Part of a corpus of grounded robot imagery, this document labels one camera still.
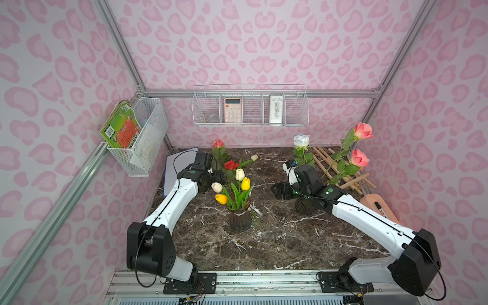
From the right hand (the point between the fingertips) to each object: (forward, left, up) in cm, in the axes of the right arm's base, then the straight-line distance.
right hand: (278, 185), depth 80 cm
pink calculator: (+35, +21, +13) cm, 43 cm away
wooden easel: (+31, -30, -19) cm, 47 cm away
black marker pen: (-1, -52, -21) cm, 56 cm away
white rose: (+10, -8, +15) cm, 20 cm away
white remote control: (+36, 0, +13) cm, 38 cm away
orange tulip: (-13, +21, +12) cm, 27 cm away
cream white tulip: (-2, +15, +11) cm, 19 cm away
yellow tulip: (-7, +13, +12) cm, 19 cm away
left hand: (+6, +27, -2) cm, 28 cm away
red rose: (+23, +23, -15) cm, 36 cm away
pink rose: (+1, -27, +15) cm, 31 cm away
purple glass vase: (-7, +18, -21) cm, 28 cm away
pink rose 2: (+36, +33, -17) cm, 52 cm away
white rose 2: (+31, +11, -18) cm, 37 cm away
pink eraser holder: (+1, -44, -15) cm, 46 cm away
